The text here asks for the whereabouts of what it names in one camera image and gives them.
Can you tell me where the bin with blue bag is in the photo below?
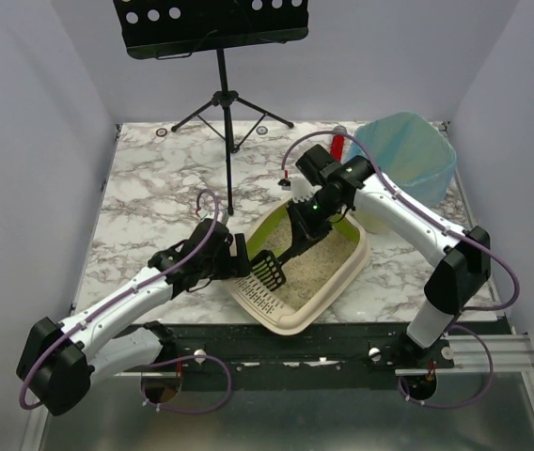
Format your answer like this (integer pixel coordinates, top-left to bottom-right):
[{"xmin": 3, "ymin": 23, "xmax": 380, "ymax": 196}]
[{"xmin": 354, "ymin": 112, "xmax": 457, "ymax": 208}]

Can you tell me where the beige green litter box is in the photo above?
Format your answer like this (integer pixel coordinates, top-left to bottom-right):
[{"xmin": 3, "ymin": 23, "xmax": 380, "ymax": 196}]
[{"xmin": 224, "ymin": 215, "xmax": 371, "ymax": 335}]

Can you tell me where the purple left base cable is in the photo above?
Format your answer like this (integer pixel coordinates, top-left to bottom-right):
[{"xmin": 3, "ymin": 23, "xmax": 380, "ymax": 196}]
[{"xmin": 142, "ymin": 355, "xmax": 233, "ymax": 414}]

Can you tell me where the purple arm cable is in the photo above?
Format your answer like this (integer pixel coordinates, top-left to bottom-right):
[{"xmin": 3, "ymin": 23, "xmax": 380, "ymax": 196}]
[
  {"xmin": 279, "ymin": 131, "xmax": 520, "ymax": 312},
  {"xmin": 18, "ymin": 190, "xmax": 221, "ymax": 409}
]

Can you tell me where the black litter scoop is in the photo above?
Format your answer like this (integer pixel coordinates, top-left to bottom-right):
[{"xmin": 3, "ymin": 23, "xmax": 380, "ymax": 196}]
[{"xmin": 250, "ymin": 248, "xmax": 301, "ymax": 291}]

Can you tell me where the black music stand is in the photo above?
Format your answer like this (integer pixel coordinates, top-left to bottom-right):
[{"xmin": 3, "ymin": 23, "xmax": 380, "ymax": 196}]
[{"xmin": 113, "ymin": 0, "xmax": 309, "ymax": 214}]

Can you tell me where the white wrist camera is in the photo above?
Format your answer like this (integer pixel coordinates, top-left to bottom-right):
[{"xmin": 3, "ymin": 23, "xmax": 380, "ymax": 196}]
[
  {"xmin": 200, "ymin": 211, "xmax": 229, "ymax": 225},
  {"xmin": 278, "ymin": 177, "xmax": 316, "ymax": 203}
]

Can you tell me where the red microphone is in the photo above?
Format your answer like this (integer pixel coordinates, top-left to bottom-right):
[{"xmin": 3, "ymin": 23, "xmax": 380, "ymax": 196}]
[{"xmin": 329, "ymin": 125, "xmax": 347, "ymax": 162}]

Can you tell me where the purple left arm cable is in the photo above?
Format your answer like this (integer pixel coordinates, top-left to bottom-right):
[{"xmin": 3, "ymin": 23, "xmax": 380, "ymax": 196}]
[{"xmin": 18, "ymin": 190, "xmax": 221, "ymax": 409}]

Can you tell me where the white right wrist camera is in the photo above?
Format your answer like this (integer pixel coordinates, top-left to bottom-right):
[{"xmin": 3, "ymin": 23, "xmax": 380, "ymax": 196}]
[{"xmin": 278, "ymin": 177, "xmax": 316, "ymax": 203}]

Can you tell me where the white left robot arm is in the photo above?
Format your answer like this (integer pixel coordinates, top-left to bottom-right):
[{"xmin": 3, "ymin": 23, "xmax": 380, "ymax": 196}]
[{"xmin": 16, "ymin": 219, "xmax": 250, "ymax": 416}]

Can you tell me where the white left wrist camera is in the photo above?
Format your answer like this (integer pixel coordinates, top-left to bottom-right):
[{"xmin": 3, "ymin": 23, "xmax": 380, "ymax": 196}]
[{"xmin": 200, "ymin": 211, "xmax": 229, "ymax": 225}]

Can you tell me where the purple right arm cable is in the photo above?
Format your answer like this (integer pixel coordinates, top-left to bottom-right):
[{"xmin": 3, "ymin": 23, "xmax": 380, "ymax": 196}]
[{"xmin": 279, "ymin": 131, "xmax": 520, "ymax": 312}]

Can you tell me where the black mounting base rail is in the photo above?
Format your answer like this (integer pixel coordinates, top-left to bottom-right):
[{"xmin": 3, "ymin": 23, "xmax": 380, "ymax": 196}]
[{"xmin": 158, "ymin": 322, "xmax": 454, "ymax": 392}]

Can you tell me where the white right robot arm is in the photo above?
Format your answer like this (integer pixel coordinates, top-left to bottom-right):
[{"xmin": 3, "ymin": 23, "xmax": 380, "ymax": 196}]
[{"xmin": 279, "ymin": 145, "xmax": 491, "ymax": 350}]

